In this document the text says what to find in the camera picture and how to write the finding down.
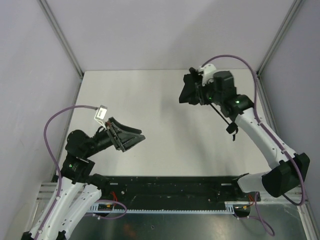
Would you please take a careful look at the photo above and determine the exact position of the black folding umbrella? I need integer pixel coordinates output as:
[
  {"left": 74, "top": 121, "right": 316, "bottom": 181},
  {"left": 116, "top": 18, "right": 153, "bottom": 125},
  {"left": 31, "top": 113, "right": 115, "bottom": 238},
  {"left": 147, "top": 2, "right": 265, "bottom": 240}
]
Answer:
[{"left": 178, "top": 67, "right": 239, "bottom": 142}]

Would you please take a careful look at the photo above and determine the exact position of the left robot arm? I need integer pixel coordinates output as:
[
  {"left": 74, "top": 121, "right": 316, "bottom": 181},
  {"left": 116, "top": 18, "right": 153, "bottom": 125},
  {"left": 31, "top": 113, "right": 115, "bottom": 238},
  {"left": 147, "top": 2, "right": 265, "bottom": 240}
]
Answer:
[{"left": 21, "top": 117, "right": 145, "bottom": 240}]

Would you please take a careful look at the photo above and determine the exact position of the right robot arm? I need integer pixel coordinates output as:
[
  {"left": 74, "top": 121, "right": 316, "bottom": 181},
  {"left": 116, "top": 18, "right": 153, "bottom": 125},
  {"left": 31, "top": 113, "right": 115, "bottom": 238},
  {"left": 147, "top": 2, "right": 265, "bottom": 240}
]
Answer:
[{"left": 194, "top": 65, "right": 310, "bottom": 198}]

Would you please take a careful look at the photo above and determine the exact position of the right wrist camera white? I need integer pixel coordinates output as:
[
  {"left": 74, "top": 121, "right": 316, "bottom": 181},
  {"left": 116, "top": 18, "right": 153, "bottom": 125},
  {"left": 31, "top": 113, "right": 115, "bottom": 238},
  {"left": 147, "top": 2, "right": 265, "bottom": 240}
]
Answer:
[{"left": 198, "top": 63, "right": 217, "bottom": 87}]

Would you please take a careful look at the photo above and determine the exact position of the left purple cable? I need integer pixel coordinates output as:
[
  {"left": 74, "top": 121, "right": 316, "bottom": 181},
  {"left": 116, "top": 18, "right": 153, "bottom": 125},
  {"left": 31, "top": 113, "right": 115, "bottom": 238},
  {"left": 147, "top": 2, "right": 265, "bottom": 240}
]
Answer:
[{"left": 33, "top": 105, "right": 100, "bottom": 238}]

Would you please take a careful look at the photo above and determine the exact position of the purple cable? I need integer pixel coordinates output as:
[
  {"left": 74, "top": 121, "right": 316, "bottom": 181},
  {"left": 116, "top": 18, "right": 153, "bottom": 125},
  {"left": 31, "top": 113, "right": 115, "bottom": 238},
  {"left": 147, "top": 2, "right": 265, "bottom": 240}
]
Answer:
[
  {"left": 203, "top": 54, "right": 308, "bottom": 206},
  {"left": 33, "top": 105, "right": 100, "bottom": 238}
]

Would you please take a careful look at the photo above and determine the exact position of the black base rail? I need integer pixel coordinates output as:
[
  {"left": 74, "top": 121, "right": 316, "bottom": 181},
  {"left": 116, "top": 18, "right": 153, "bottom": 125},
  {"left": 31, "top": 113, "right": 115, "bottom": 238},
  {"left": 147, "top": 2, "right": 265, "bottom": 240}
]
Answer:
[{"left": 102, "top": 176, "right": 260, "bottom": 210}]

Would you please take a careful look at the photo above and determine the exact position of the grey slotted cable duct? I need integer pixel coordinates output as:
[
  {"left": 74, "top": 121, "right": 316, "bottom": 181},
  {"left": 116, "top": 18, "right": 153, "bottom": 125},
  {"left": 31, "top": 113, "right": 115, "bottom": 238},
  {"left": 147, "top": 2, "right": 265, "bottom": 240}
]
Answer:
[{"left": 86, "top": 202, "right": 251, "bottom": 216}]

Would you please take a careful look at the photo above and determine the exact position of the right aluminium frame post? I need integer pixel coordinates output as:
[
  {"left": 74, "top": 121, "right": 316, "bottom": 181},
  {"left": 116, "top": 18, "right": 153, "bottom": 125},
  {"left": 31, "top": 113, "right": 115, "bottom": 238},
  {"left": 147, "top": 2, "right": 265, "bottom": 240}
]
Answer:
[{"left": 256, "top": 0, "right": 305, "bottom": 77}]

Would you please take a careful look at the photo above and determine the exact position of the aluminium frame post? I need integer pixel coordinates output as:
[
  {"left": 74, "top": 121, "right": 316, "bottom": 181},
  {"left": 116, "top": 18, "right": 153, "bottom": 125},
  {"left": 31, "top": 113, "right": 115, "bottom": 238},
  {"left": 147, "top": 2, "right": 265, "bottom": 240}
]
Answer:
[
  {"left": 37, "top": 0, "right": 84, "bottom": 79},
  {"left": 256, "top": 0, "right": 305, "bottom": 77}
]

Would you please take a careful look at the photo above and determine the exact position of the left aluminium frame post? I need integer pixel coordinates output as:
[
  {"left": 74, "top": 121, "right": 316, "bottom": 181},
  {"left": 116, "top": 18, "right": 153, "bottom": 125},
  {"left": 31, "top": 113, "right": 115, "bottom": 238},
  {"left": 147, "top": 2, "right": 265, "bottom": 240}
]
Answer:
[{"left": 37, "top": 0, "right": 84, "bottom": 79}]

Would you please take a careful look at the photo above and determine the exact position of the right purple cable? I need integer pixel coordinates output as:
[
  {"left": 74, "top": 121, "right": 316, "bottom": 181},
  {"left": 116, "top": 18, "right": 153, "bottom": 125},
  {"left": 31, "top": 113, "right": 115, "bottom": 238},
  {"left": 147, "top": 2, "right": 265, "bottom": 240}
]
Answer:
[{"left": 203, "top": 54, "right": 308, "bottom": 206}]

